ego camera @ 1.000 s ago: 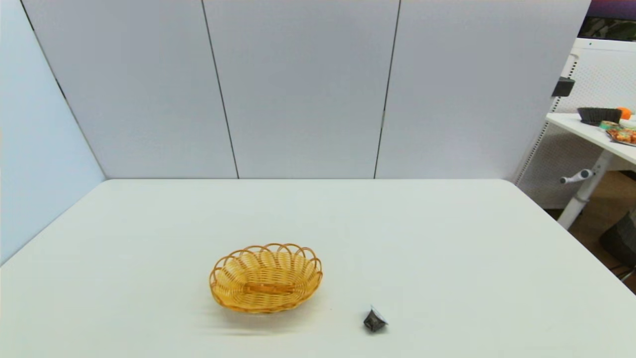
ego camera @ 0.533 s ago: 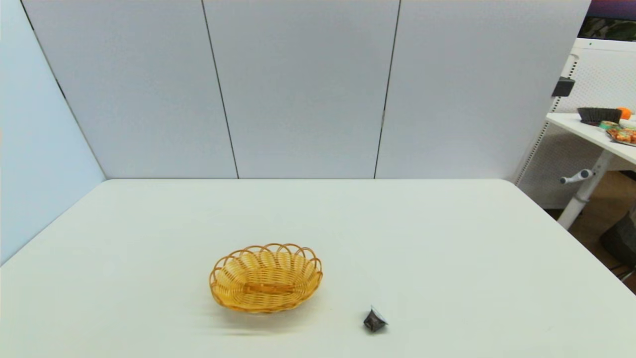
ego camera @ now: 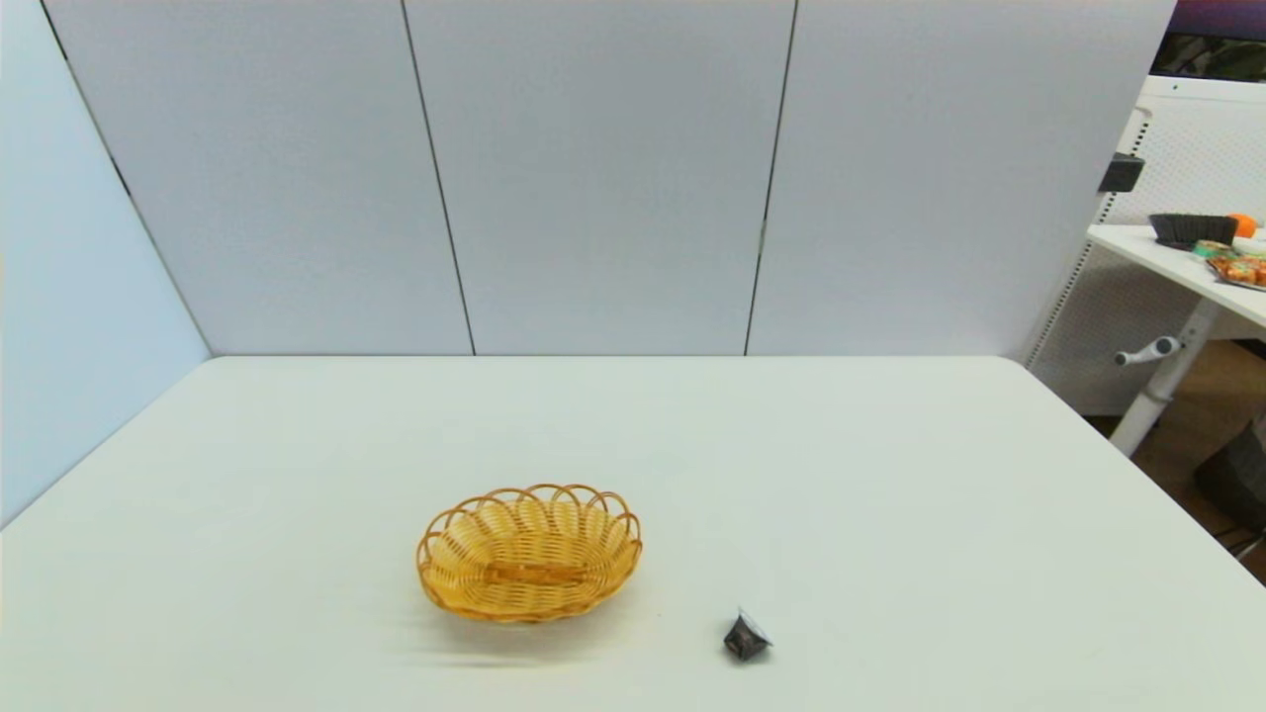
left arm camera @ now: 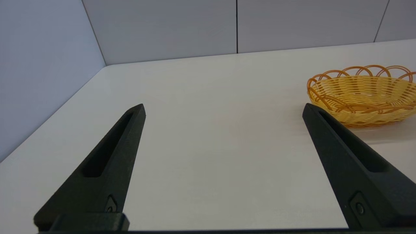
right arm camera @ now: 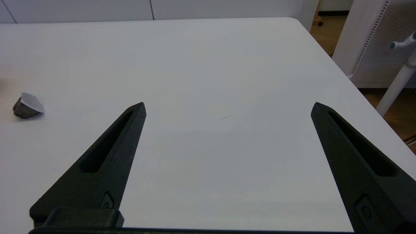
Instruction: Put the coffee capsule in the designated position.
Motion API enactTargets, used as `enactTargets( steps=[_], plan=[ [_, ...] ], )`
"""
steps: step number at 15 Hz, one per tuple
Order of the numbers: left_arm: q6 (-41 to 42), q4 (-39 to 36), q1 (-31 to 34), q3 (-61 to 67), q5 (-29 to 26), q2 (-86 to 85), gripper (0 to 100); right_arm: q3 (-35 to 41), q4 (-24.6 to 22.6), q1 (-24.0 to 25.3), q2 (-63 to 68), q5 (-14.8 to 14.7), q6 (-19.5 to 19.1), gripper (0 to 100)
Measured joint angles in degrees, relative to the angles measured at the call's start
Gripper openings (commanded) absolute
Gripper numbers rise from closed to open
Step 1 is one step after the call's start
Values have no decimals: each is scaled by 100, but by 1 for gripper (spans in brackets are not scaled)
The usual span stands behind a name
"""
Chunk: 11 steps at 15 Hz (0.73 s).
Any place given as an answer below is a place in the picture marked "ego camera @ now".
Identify black box on pegboard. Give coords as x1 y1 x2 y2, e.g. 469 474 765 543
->
1098 153 1145 194

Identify white desk crank handle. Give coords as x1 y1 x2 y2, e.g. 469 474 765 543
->
1115 336 1185 368

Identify colourful snack packets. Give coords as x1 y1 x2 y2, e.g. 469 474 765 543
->
1207 254 1266 291

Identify yellow wicker basket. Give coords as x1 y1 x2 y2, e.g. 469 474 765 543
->
416 484 643 624

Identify white pegboard panel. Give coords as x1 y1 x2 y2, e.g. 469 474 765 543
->
1024 76 1266 416

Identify white side desk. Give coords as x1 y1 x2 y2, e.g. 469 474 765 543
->
1087 223 1266 458

